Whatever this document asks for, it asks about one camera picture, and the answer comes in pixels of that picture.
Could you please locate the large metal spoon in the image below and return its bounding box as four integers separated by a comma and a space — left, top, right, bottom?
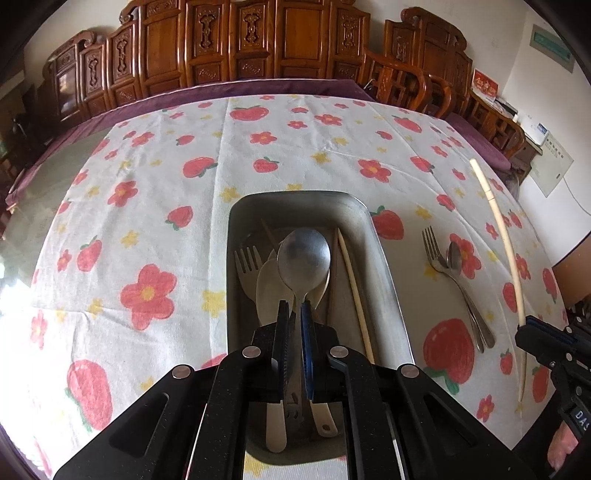
277, 227, 332, 421

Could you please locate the small metal spoon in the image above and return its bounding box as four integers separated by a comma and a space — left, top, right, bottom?
307, 270, 338, 437
445, 241, 496, 349

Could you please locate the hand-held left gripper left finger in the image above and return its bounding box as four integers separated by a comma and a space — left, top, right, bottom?
53, 300, 291, 480

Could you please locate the white wall chart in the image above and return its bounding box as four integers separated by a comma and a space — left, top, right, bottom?
538, 131, 575, 197

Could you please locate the cream plastic chopstick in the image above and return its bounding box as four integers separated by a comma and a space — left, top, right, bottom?
468, 158, 529, 403

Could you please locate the purple seat cushion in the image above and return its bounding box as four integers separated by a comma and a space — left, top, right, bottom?
445, 113, 513, 171

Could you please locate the wooden side table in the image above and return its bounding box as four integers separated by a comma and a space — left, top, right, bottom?
510, 138, 543, 185

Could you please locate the flower and strawberry tablecloth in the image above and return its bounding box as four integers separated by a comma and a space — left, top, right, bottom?
25, 93, 571, 480

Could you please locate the cream plastic fork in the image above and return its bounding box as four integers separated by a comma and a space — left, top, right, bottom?
234, 246, 287, 453

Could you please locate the carved wooden sofa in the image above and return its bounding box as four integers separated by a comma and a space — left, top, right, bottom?
41, 0, 372, 123

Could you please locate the cream plastic spoon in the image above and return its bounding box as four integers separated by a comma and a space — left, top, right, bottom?
255, 258, 293, 326

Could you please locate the carved wooden armchair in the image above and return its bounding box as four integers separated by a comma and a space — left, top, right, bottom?
464, 92, 527, 160
362, 7, 474, 118

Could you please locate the metal fork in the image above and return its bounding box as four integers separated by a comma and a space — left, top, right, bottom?
421, 226, 485, 354

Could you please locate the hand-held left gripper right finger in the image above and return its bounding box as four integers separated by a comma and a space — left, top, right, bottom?
300, 300, 520, 480

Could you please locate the white cable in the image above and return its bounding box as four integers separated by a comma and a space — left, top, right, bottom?
563, 175, 587, 204

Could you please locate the metal tray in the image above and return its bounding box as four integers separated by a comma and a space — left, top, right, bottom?
228, 191, 415, 464

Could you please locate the light wooden chopstick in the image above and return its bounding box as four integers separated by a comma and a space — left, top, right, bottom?
336, 227, 376, 364

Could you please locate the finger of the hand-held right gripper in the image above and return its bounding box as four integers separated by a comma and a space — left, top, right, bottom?
525, 315, 579, 344
515, 324, 564, 366

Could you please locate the purple sofa cushion cloth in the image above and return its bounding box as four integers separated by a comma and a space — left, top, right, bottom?
4, 78, 375, 208

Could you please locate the green wall sign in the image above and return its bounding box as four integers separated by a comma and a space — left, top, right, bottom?
529, 23, 575, 75

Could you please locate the red card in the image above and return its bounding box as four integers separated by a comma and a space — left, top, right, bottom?
471, 69, 500, 102

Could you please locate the person's right hand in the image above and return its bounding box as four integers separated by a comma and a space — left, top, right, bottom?
549, 424, 581, 472

